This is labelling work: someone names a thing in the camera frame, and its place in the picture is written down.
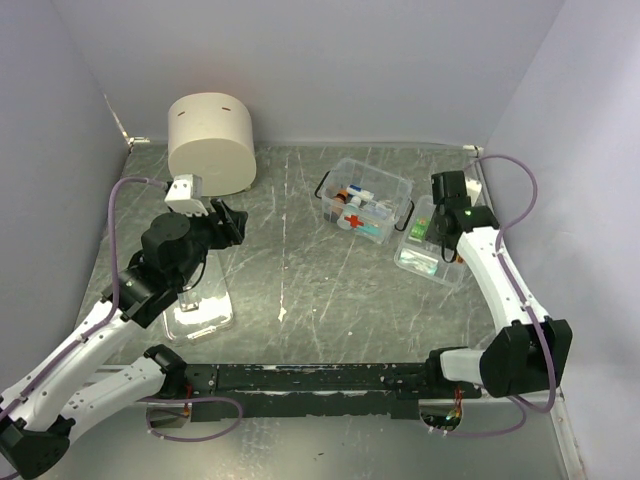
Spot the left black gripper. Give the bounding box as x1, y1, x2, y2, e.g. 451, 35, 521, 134
168, 196, 248, 286

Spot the small green box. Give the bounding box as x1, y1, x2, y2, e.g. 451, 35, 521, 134
408, 217, 430, 243

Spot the clear divider tray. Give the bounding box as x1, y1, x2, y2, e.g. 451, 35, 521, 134
394, 195, 466, 290

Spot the clear plastic medicine box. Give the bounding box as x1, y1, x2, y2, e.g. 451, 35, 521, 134
314, 158, 414, 245

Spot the white green-label bottle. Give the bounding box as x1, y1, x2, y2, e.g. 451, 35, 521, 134
337, 196, 364, 230

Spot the white blue bandage roll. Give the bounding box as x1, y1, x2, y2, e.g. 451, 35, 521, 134
347, 184, 374, 202

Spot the brown orange-cap bottle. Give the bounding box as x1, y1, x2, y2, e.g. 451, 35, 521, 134
324, 189, 349, 223

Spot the teal white sachet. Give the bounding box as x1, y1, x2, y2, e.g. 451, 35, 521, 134
399, 249, 438, 275

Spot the teal-edged clear bag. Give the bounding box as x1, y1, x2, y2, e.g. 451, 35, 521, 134
356, 224, 388, 243
362, 201, 394, 221

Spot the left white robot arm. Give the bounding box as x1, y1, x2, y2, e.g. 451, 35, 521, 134
1, 200, 248, 479

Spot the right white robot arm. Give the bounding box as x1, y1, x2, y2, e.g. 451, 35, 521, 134
424, 170, 573, 398

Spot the clear box lid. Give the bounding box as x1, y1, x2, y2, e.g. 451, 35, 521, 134
162, 252, 234, 344

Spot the cream cylindrical container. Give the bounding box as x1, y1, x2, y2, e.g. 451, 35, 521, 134
167, 92, 257, 197

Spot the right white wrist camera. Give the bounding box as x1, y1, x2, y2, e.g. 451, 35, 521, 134
465, 177, 483, 206

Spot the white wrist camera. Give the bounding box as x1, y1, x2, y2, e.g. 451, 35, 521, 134
465, 177, 483, 206
164, 174, 208, 217

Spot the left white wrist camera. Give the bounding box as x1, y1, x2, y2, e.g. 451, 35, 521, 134
164, 174, 208, 217

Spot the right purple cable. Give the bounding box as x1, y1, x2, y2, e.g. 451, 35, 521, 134
429, 154, 558, 439

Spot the black base frame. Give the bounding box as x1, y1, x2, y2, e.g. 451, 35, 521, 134
152, 362, 481, 422

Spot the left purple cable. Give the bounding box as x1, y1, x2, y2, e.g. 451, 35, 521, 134
0, 176, 169, 421

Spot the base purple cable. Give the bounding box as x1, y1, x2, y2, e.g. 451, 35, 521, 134
139, 396, 244, 443

